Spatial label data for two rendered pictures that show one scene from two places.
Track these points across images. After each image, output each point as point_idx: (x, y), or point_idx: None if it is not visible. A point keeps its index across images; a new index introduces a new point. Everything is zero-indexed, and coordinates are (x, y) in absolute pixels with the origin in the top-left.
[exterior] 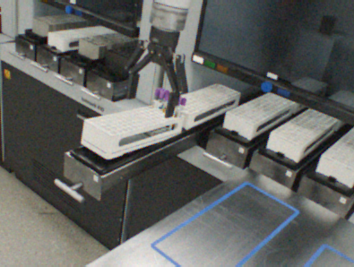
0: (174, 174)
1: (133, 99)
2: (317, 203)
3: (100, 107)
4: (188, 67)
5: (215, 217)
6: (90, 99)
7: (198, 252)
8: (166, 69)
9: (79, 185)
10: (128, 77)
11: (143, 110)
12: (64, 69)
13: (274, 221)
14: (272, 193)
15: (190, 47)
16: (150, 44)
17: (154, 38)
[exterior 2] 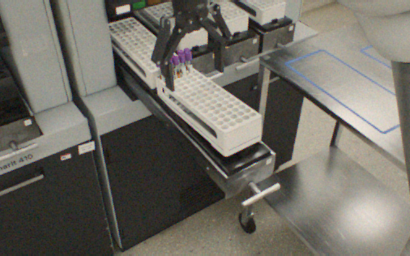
0: (155, 131)
1: (40, 114)
2: (278, 44)
3: (25, 157)
4: (104, 27)
5: (338, 91)
6: (2, 163)
7: (384, 109)
8: (209, 27)
9: (254, 185)
10: (163, 70)
11: (177, 90)
12: None
13: (337, 64)
14: (299, 54)
15: (98, 4)
16: (181, 16)
17: (199, 4)
